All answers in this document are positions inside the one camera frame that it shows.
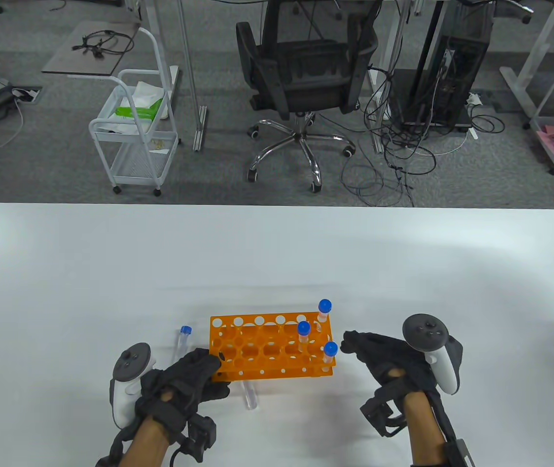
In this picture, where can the grey board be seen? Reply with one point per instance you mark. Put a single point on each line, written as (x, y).
(62, 63)

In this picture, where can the orange test tube rack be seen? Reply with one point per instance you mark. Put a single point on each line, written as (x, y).
(227, 322)

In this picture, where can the clear test tube blue cap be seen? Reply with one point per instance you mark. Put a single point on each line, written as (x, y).
(325, 306)
(303, 328)
(330, 349)
(186, 331)
(250, 399)

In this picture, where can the person's right hand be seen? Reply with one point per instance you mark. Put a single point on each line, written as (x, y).
(388, 360)

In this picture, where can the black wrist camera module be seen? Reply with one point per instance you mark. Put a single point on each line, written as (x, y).
(379, 413)
(201, 433)

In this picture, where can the white power strip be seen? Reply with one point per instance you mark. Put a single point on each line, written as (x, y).
(473, 98)

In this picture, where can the white and grey VR controller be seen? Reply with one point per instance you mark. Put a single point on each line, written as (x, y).
(132, 360)
(425, 333)

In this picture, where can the black computer tower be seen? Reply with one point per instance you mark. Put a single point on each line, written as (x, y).
(456, 73)

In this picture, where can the person's right forearm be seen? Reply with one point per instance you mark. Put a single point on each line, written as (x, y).
(422, 428)

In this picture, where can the black office chair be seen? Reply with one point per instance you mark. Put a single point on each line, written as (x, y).
(306, 73)

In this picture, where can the black battery pack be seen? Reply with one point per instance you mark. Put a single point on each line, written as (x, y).
(459, 455)

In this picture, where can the floor socket box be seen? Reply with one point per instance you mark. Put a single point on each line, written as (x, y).
(26, 93)

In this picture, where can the white desk frame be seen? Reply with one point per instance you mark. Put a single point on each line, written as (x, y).
(520, 90)

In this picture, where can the green packet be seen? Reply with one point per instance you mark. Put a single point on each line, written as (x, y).
(135, 113)

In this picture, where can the white plastic bag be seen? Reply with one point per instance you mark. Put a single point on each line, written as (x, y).
(148, 92)

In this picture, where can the white desk leg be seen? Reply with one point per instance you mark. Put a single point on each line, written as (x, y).
(398, 24)
(200, 129)

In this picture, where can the person's left hand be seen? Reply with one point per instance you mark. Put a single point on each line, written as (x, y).
(181, 382)

